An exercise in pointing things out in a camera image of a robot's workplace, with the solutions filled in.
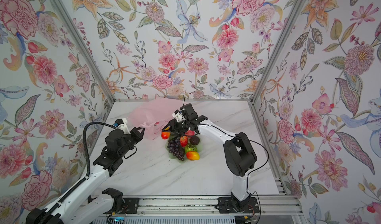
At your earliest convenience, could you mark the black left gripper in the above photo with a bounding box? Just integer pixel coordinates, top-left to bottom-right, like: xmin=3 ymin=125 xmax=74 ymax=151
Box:
xmin=118 ymin=126 xmax=147 ymax=159

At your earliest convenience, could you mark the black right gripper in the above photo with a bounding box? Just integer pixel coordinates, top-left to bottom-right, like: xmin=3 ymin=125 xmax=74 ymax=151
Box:
xmin=163 ymin=119 xmax=191 ymax=137

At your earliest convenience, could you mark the orange red mango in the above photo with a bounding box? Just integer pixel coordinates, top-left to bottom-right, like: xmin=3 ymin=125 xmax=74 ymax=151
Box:
xmin=161 ymin=131 xmax=171 ymax=140

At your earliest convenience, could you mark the pink plastic bag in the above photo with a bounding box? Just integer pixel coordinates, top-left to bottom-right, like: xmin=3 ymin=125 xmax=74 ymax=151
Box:
xmin=127 ymin=98 xmax=182 ymax=140

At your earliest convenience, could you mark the yellow red mango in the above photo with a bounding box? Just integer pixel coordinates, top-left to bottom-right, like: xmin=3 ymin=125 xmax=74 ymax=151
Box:
xmin=186 ymin=151 xmax=200 ymax=161

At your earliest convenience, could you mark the red apple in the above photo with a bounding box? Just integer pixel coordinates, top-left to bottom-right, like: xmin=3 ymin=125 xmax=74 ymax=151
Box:
xmin=180 ymin=136 xmax=189 ymax=148

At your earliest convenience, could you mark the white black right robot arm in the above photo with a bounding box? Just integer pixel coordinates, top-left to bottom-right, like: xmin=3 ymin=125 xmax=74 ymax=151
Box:
xmin=162 ymin=104 xmax=258 ymax=212

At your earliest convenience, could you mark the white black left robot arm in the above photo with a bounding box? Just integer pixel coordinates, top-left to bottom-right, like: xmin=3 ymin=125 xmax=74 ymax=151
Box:
xmin=26 ymin=127 xmax=145 ymax=224

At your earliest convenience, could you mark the purple grape bunch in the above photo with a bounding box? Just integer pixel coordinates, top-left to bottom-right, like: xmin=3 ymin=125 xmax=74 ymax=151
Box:
xmin=167 ymin=138 xmax=185 ymax=161

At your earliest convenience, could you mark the dark brown round fruit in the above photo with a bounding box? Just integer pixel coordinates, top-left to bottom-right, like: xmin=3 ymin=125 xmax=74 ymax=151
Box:
xmin=190 ymin=136 xmax=200 ymax=145

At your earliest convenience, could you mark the green apple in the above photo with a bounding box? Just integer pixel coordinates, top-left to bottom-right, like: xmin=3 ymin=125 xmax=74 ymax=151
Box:
xmin=185 ymin=144 xmax=197 ymax=153

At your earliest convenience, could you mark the green plastic fruit plate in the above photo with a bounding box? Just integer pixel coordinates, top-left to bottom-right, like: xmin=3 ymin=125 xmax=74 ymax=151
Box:
xmin=165 ymin=135 xmax=203 ymax=163

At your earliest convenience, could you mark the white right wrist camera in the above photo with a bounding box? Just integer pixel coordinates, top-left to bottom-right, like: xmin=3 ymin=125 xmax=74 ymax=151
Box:
xmin=172 ymin=110 xmax=184 ymax=122

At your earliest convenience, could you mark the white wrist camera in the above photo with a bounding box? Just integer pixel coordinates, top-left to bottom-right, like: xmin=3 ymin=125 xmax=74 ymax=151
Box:
xmin=172 ymin=110 xmax=184 ymax=122
xmin=114 ymin=118 xmax=130 ymax=135

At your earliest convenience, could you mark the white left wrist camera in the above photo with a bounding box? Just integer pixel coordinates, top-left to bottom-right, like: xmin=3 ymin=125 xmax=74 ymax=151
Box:
xmin=114 ymin=118 xmax=130 ymax=135

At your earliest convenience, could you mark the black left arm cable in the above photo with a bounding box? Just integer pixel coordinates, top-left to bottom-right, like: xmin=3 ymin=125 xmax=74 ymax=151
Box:
xmin=35 ymin=121 xmax=118 ymax=224

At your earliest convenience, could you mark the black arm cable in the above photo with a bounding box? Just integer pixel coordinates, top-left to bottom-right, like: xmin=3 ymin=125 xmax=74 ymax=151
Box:
xmin=181 ymin=96 xmax=270 ymax=224
xmin=35 ymin=121 xmax=118 ymax=224

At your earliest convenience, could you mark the aluminium corner post right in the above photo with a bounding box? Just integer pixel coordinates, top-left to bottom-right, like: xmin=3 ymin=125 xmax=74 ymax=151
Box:
xmin=251 ymin=0 xmax=307 ymax=105

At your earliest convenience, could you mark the aluminium corner post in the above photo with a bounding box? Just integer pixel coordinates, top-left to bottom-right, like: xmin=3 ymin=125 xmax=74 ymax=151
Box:
xmin=50 ymin=0 xmax=116 ymax=105
xmin=251 ymin=0 xmax=307 ymax=105

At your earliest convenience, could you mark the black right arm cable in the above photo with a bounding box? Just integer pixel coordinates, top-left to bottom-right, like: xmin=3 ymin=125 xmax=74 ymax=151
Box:
xmin=181 ymin=96 xmax=270 ymax=224

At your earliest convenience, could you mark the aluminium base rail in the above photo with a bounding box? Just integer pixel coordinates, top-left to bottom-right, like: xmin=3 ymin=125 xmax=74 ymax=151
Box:
xmin=89 ymin=195 xmax=303 ymax=217

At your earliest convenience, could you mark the aluminium corner post left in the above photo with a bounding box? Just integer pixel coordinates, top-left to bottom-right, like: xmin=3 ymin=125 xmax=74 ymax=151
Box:
xmin=50 ymin=0 xmax=116 ymax=105

